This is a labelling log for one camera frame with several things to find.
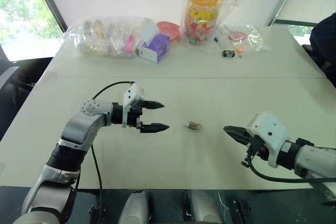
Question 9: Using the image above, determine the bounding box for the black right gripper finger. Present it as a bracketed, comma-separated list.
[225, 129, 253, 146]
[223, 125, 253, 141]

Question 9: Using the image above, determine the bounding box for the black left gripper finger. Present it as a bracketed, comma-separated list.
[141, 100, 165, 111]
[139, 122, 170, 134]

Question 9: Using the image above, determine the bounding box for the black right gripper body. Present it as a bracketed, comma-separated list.
[241, 134, 269, 167]

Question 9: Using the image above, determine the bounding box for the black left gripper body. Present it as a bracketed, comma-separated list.
[127, 100, 145, 131]

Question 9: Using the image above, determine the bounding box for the purple and white carton box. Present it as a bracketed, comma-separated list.
[134, 22, 170, 65]

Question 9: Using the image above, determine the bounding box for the pink plastic bowl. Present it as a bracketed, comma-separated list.
[156, 21, 181, 42]

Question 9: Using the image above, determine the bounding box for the silver rounded robot leg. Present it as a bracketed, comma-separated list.
[117, 190, 153, 224]
[186, 190, 224, 224]

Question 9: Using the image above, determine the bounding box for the large clear bag of toys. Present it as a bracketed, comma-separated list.
[64, 16, 159, 57]

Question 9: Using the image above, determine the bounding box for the clear bag of small items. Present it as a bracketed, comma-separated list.
[209, 24, 271, 54]

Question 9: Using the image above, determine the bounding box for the orange-lidded candy jar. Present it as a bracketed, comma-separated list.
[181, 0, 225, 46]

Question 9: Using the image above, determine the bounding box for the person in dark clothes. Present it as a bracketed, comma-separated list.
[301, 12, 336, 89]

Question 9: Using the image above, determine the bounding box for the dark office chair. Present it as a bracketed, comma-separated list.
[0, 57, 54, 141]

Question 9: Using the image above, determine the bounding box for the clear bag around jar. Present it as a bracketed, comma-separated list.
[179, 0, 249, 49]

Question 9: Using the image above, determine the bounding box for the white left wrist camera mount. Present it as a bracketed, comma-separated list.
[122, 82, 145, 129]

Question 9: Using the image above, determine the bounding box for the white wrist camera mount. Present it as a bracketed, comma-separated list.
[245, 111, 291, 169]
[122, 82, 145, 129]

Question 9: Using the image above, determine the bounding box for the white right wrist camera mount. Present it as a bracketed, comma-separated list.
[245, 111, 291, 169]

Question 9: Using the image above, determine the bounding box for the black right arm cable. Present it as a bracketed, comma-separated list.
[241, 155, 336, 184]

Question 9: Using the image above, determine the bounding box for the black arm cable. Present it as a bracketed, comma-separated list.
[241, 155, 336, 184]
[90, 81, 137, 191]

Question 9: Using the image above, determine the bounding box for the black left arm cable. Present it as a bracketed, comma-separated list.
[90, 81, 137, 191]

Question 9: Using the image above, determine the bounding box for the black window frame post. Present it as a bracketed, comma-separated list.
[30, 0, 68, 33]

